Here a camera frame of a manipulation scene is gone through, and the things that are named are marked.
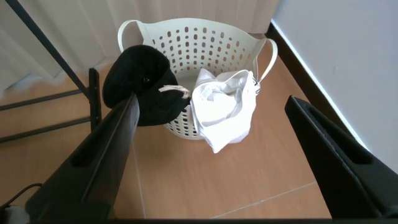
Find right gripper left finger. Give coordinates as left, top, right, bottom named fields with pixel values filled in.
left=25, top=92, right=140, bottom=220

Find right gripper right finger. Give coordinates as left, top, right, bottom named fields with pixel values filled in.
left=284, top=95, right=398, bottom=220

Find black shorts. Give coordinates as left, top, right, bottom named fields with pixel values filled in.
left=102, top=44, right=192, bottom=127

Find black clothes rack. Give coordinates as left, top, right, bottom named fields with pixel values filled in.
left=0, top=0, right=103, bottom=144

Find white laundry basket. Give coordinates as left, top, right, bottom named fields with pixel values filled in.
left=117, top=17, right=279, bottom=141

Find white garment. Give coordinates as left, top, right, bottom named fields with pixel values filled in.
left=189, top=67, right=262, bottom=154

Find beige curtain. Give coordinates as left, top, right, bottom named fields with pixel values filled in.
left=0, top=0, right=280, bottom=91

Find black cable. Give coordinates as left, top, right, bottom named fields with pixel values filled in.
left=0, top=182, right=43, bottom=212

